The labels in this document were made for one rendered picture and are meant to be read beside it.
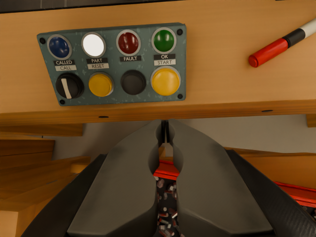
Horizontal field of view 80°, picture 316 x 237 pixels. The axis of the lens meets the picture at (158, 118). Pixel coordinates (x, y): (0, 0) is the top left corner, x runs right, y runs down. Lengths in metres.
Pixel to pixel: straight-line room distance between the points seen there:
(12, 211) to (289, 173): 0.43
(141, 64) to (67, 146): 1.11
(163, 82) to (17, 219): 0.29
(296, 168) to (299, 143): 0.96
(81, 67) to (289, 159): 0.34
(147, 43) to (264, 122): 1.11
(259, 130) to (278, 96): 0.98
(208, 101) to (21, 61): 0.24
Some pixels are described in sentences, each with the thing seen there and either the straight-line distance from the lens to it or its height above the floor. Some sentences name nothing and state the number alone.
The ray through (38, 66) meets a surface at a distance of 0.30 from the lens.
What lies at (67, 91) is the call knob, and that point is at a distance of 0.23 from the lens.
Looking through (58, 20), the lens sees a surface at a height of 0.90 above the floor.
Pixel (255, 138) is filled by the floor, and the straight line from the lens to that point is 1.23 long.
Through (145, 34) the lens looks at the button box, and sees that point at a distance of 0.20.
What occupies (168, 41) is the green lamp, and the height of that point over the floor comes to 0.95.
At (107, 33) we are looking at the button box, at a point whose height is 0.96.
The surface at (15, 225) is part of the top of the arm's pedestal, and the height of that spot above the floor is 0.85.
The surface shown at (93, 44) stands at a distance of 0.21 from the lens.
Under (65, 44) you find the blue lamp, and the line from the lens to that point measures 0.22.
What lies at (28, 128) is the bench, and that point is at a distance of 0.86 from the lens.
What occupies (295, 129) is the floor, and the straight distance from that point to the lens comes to 1.34.
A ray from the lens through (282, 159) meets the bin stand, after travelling 0.38.
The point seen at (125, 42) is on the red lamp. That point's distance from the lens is 0.20.
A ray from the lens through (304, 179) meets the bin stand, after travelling 0.40.
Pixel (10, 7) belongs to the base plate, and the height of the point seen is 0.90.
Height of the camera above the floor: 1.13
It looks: 83 degrees down
